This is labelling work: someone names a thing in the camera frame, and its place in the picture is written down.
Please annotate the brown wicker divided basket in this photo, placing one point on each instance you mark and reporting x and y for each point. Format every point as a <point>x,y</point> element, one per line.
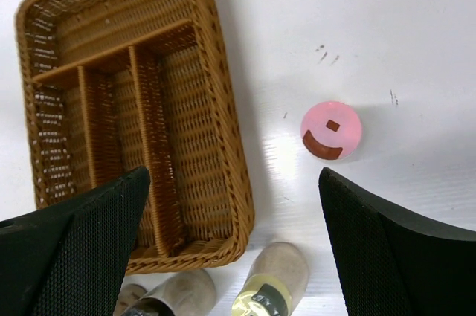
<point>111,85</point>

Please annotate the yellow-lid spice jar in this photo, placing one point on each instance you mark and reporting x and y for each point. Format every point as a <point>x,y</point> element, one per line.
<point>276,282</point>

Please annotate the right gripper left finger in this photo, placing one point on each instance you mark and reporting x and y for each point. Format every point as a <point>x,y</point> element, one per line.
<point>71,257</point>

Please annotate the pink-lid spice jar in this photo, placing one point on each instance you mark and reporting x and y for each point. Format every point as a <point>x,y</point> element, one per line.
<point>331,130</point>

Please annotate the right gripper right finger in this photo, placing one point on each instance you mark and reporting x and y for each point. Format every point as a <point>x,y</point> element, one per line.
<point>393,261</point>

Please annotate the black-cap spice jar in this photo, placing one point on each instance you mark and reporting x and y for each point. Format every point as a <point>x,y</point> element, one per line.
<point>128,295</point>
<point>185,293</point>

